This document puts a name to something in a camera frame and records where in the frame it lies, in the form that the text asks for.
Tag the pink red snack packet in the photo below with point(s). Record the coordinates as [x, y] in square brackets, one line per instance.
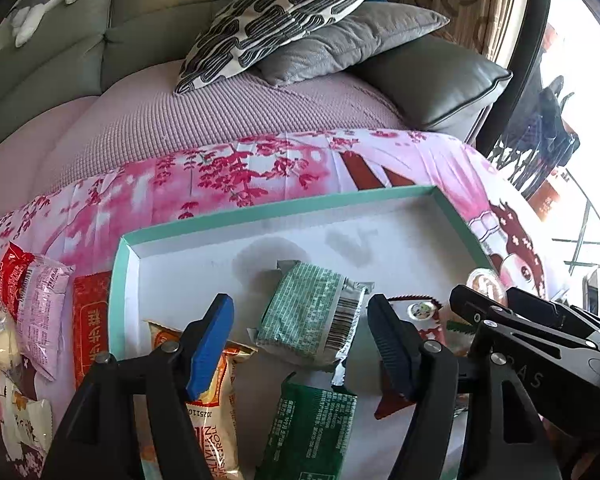
[40, 310]

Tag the dark green snack packet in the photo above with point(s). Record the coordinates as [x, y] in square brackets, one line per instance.
[310, 435]

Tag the black white patterned pillow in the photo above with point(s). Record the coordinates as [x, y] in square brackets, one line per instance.
[280, 10]

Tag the red white cartoon snack packet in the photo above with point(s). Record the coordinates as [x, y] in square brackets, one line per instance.
[420, 312]

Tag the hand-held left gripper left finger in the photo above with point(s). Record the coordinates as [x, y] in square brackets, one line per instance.
[210, 350]

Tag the white bun clear packet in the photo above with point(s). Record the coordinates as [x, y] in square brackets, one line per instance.
[0, 345]

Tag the orange box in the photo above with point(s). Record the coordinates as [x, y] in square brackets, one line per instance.
[547, 202]

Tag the grey leather cushion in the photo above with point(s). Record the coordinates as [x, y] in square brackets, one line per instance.
[430, 80]

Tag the green rice cracker packet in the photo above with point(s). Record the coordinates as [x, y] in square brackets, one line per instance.
[460, 337]

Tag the teal cardboard box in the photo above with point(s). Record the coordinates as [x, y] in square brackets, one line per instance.
[205, 270]

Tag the grey sofa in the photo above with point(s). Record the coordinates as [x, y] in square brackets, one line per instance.
[130, 25]

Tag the dark window frame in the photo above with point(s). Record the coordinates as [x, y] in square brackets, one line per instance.
[525, 60]

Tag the light green barcode packet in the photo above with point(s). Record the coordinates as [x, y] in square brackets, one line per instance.
[305, 315]

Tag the pink printed blanket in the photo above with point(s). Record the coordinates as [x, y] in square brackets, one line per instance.
[230, 170]

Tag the dark folding chairs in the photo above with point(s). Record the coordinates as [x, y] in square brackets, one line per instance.
[550, 125]

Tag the brown white snack packet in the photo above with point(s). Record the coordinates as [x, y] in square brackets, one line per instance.
[27, 420]

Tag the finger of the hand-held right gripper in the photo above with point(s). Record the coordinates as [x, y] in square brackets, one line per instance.
[535, 305]
[472, 302]

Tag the beige patterned curtain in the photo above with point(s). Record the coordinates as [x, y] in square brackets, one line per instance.
[470, 5]

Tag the round cracker clear packet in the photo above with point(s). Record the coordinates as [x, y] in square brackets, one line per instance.
[482, 280]

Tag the grey fabric pillow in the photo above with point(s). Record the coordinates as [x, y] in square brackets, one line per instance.
[355, 40]

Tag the orange white roll packet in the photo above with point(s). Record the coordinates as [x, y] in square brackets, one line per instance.
[225, 410]

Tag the pink knit sofa cover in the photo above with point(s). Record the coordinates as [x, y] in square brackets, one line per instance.
[230, 110]

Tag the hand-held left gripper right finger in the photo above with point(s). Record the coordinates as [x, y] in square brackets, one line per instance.
[387, 345]

